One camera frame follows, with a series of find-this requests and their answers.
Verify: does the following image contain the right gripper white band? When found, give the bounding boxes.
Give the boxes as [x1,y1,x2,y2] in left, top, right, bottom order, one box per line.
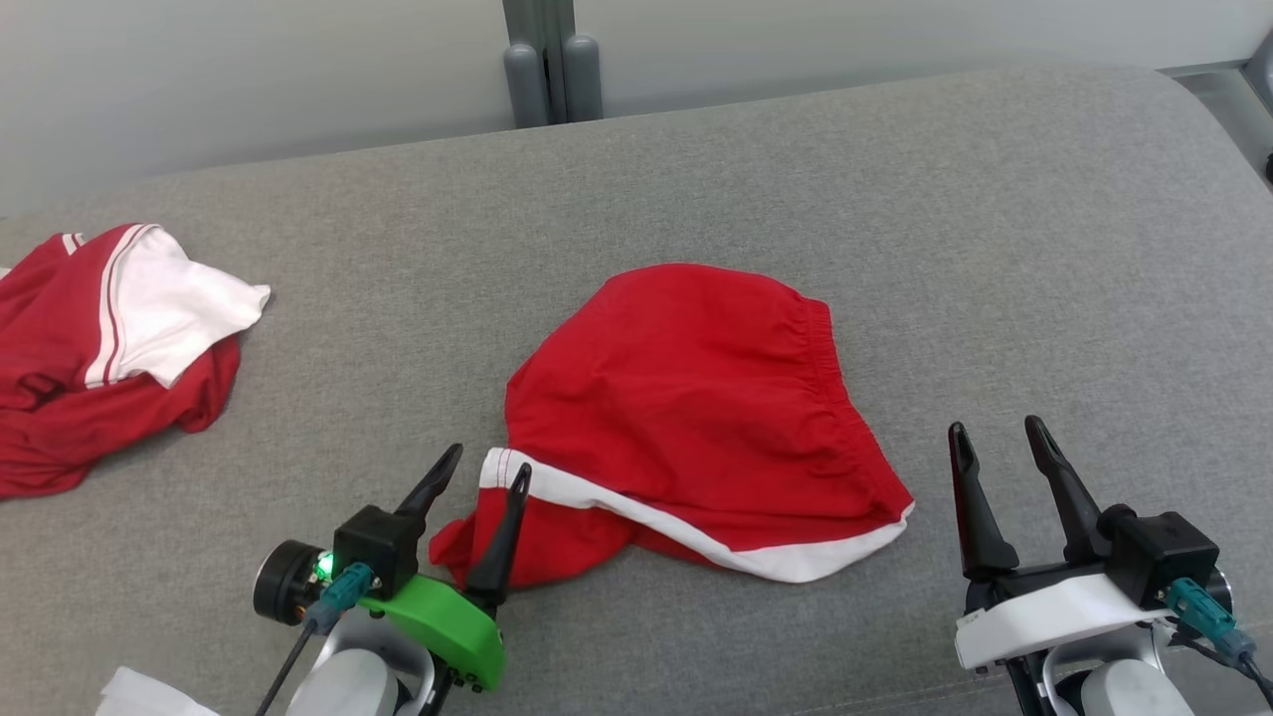
[948,415,1177,716]

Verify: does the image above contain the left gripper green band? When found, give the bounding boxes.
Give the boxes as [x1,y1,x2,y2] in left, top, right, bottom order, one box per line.
[358,444,533,716]

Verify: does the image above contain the red shorts white trim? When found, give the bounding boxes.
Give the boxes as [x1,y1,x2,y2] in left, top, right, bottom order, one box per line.
[430,263,916,590]

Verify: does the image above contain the red jersey white sleeves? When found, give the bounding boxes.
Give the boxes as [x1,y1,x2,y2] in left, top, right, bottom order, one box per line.
[0,223,272,500]

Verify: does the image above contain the right arm cable teal plug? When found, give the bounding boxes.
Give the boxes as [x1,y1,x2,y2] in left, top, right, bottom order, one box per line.
[1162,577,1273,702]

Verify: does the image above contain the grey double partition post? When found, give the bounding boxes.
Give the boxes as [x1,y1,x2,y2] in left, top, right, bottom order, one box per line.
[500,0,605,130]

